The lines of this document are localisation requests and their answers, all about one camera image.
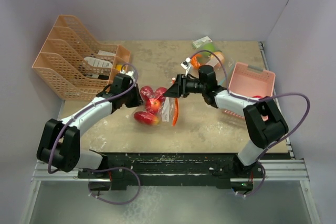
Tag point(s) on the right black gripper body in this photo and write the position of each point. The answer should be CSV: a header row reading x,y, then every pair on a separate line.
x,y
189,85

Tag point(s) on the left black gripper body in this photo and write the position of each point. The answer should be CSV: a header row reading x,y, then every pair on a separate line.
x,y
131,99

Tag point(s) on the zip bag of red apples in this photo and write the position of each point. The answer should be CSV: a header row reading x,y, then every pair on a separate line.
x,y
156,107

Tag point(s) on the zip bag of mixed fruit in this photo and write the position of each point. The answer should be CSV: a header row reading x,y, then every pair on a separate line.
x,y
205,58

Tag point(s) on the pink perforated plastic basket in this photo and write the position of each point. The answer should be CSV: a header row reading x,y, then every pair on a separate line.
x,y
249,81

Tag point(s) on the red fake apple one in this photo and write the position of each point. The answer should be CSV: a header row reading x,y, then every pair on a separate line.
x,y
258,97

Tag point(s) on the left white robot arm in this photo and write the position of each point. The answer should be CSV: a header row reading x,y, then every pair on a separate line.
x,y
60,146

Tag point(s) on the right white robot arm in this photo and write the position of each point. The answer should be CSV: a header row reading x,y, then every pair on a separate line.
x,y
264,121

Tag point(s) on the small white red box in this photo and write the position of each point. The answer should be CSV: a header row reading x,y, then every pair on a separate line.
x,y
199,42

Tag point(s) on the white packet in organizer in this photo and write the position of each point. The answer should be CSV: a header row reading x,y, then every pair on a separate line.
x,y
101,63

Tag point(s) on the orange desk file organizer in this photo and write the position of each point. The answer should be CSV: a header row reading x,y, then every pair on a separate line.
x,y
60,62

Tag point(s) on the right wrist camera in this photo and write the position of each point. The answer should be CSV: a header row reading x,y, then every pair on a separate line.
x,y
186,65

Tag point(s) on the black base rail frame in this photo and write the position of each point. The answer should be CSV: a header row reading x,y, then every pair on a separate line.
x,y
180,169

